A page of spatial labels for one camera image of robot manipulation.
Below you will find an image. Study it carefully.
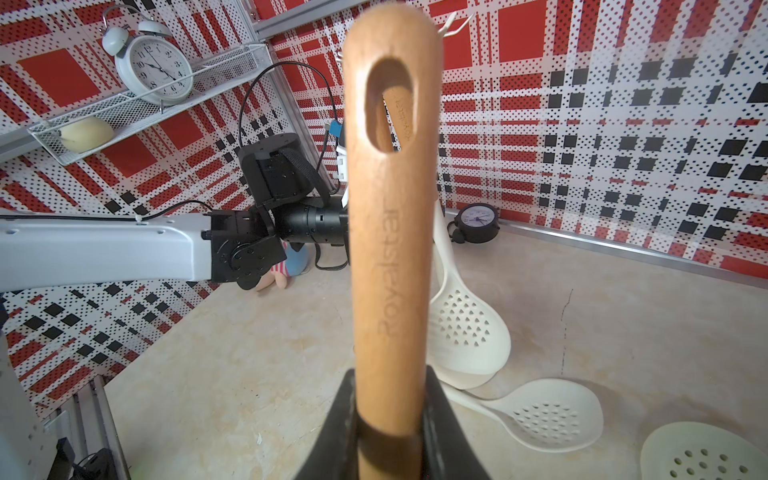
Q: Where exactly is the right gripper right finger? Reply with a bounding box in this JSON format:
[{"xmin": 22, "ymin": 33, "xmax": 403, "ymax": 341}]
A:
[{"xmin": 422, "ymin": 366, "xmax": 489, "ymax": 479}]

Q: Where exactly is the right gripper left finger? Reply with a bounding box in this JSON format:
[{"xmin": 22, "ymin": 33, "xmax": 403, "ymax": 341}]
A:
[{"xmin": 294, "ymin": 369, "xmax": 359, "ymax": 480}]

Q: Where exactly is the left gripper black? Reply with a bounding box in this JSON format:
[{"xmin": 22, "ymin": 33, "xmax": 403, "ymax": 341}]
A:
[{"xmin": 275, "ymin": 197, "xmax": 349, "ymax": 246}]

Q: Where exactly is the slotted spoon wooden handle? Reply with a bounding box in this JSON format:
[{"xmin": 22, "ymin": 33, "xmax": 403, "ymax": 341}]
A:
[{"xmin": 442, "ymin": 378, "xmax": 604, "ymax": 453}]

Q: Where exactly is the cream skimmer green handle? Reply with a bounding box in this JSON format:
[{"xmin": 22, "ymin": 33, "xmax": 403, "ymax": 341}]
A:
[{"xmin": 640, "ymin": 422, "xmax": 767, "ymax": 480}]

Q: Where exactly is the cream utensil rack stand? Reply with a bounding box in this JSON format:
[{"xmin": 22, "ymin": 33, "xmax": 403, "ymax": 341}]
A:
[{"xmin": 438, "ymin": 11, "xmax": 475, "ymax": 38}]

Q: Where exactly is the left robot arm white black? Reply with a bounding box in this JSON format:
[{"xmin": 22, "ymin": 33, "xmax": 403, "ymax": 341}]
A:
[{"xmin": 1, "ymin": 133, "xmax": 349, "ymax": 292}]

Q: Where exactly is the small doll black hat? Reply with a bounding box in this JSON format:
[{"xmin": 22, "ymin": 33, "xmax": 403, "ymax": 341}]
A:
[{"xmin": 255, "ymin": 241, "xmax": 310, "ymax": 291}]

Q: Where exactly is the small black alarm clock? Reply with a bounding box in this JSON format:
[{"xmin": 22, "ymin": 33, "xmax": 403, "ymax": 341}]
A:
[{"xmin": 448, "ymin": 203, "xmax": 500, "ymax": 244}]

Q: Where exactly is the white alarm clock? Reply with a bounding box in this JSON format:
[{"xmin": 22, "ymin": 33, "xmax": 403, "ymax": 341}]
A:
[{"xmin": 102, "ymin": 4, "xmax": 194, "ymax": 108}]

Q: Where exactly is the cream round face ball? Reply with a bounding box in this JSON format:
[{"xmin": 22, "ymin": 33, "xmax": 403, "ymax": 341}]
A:
[{"xmin": 59, "ymin": 116, "xmax": 114, "ymax": 153}]

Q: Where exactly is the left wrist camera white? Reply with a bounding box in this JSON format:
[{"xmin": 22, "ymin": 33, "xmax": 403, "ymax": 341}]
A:
[{"xmin": 329, "ymin": 120, "xmax": 348, "ymax": 183}]

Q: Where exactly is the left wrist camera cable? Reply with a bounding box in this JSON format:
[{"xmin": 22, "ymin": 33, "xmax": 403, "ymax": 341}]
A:
[{"xmin": 237, "ymin": 59, "xmax": 340, "ymax": 151}]

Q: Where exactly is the white wire shelf basket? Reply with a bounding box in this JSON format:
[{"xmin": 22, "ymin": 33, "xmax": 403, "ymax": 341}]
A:
[{"xmin": 28, "ymin": 43, "xmax": 272, "ymax": 166}]

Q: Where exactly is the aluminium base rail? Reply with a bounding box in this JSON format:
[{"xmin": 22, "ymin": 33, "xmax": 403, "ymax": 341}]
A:
[{"xmin": 43, "ymin": 375, "xmax": 130, "ymax": 479}]

